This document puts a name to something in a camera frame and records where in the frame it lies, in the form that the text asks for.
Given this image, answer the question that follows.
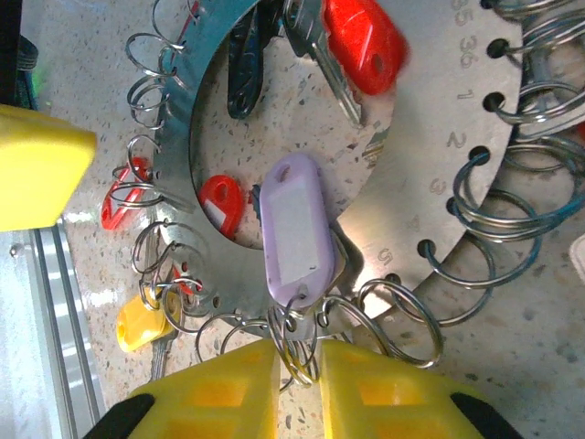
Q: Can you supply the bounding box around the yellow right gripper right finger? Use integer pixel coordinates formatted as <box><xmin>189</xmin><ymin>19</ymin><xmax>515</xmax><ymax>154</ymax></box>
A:
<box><xmin>319</xmin><ymin>340</ymin><xmax>525</xmax><ymax>439</ymax></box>

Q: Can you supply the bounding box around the metal key organizer disc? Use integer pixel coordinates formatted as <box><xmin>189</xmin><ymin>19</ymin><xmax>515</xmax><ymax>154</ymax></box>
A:
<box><xmin>154</xmin><ymin>0</ymin><xmax>527</xmax><ymax>321</ymax></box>

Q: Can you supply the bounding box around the red key tag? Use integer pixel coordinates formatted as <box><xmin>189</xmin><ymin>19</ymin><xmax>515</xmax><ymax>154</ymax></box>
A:
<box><xmin>101</xmin><ymin>156</ymin><xmax>154</xmax><ymax>230</ymax></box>
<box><xmin>197</xmin><ymin>175</ymin><xmax>247</xmax><ymax>240</ymax></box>

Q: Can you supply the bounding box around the aluminium rail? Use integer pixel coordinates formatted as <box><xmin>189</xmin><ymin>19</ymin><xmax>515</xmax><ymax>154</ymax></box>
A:
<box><xmin>0</xmin><ymin>223</ymin><xmax>109</xmax><ymax>439</ymax></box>

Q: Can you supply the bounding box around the purple key tag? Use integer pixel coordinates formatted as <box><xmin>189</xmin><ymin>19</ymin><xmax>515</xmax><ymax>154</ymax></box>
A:
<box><xmin>261</xmin><ymin>153</ymin><xmax>342</xmax><ymax>317</ymax></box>

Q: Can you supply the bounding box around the silver split key ring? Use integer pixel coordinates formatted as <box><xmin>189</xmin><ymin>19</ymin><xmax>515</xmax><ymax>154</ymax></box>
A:
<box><xmin>268</xmin><ymin>292</ymin><xmax>324</xmax><ymax>389</ymax></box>
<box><xmin>356</xmin><ymin>278</ymin><xmax>444</xmax><ymax>368</ymax></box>
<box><xmin>125</xmin><ymin>32</ymin><xmax>179</xmax><ymax>77</ymax></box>
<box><xmin>127</xmin><ymin>75</ymin><xmax>172</xmax><ymax>127</ymax></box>
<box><xmin>131</xmin><ymin>221</ymin><xmax>185</xmax><ymax>278</ymax></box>
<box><xmin>452</xmin><ymin>150</ymin><xmax>585</xmax><ymax>241</ymax></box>

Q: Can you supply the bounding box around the red capped key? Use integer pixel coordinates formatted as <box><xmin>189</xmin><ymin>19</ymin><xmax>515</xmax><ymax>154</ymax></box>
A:
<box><xmin>281</xmin><ymin>0</ymin><xmax>411</xmax><ymax>128</ymax></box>

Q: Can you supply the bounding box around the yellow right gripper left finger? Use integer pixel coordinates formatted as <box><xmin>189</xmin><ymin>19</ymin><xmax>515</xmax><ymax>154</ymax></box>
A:
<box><xmin>90</xmin><ymin>340</ymin><xmax>281</xmax><ymax>439</ymax></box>

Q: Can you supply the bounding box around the black capped key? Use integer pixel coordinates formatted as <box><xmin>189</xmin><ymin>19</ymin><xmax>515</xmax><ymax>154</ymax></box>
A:
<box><xmin>227</xmin><ymin>8</ymin><xmax>267</xmax><ymax>122</ymax></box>

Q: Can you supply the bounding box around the yellow capped key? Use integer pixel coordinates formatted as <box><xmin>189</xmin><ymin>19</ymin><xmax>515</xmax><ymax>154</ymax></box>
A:
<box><xmin>115</xmin><ymin>292</ymin><xmax>179</xmax><ymax>380</ymax></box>

